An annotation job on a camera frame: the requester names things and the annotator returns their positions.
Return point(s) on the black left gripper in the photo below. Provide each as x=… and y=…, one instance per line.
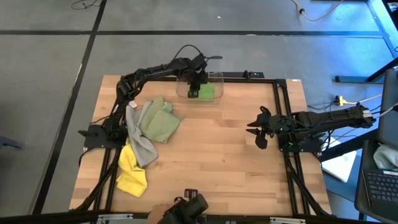
x=196, y=76

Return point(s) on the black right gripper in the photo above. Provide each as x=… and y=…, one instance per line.
x=276, y=126

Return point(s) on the bright green microfiber towel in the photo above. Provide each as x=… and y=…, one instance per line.
x=207, y=91

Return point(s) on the yellow microfiber towel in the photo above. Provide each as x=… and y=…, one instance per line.
x=132, y=180

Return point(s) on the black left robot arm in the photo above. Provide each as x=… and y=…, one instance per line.
x=155, y=72

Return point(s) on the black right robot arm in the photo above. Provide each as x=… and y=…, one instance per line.
x=326, y=119

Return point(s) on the pale green microfiber towel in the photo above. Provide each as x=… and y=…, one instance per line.
x=161, y=124

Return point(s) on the grey microfiber towel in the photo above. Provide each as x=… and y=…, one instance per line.
x=144, y=152

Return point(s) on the clear plastic bin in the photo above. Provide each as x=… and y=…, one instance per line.
x=217, y=93

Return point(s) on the white box with green logo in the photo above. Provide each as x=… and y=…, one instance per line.
x=340, y=166

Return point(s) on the black diagonal stand beam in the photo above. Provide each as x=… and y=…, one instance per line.
x=348, y=146

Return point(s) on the black desk foot bar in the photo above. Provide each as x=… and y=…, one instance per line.
x=351, y=79

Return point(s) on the black teleoperation leader gripper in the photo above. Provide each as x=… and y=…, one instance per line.
x=189, y=208

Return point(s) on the pale crumpled cloth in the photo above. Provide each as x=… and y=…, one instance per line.
x=387, y=157

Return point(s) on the grey open laptop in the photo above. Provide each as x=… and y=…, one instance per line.
x=381, y=189

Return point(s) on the person's hand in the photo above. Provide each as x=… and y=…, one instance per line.
x=157, y=213

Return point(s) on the black overhead crossbeam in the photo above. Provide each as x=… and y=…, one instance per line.
x=62, y=217

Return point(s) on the dark grey chair foot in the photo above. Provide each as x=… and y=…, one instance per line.
x=9, y=143

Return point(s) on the black aluminium table frame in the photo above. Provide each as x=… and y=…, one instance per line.
x=248, y=80

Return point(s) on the silver metal bracket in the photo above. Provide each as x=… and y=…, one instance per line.
x=115, y=216
x=287, y=220

